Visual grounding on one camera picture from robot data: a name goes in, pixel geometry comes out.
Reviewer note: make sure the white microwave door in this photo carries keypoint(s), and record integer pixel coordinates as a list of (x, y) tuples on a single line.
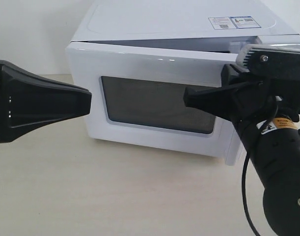
[(137, 97)]

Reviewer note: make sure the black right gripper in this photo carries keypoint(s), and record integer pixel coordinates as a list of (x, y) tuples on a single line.
[(247, 99)]

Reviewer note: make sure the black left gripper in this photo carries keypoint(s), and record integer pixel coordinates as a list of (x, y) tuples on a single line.
[(29, 101)]

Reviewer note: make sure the white microwave oven body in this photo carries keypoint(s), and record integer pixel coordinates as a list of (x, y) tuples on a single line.
[(182, 25)]

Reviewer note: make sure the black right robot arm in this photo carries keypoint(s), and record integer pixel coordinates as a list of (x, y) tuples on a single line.
[(273, 147)]

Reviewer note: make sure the blue white info sticker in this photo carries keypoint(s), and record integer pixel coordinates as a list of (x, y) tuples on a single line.
[(233, 22)]

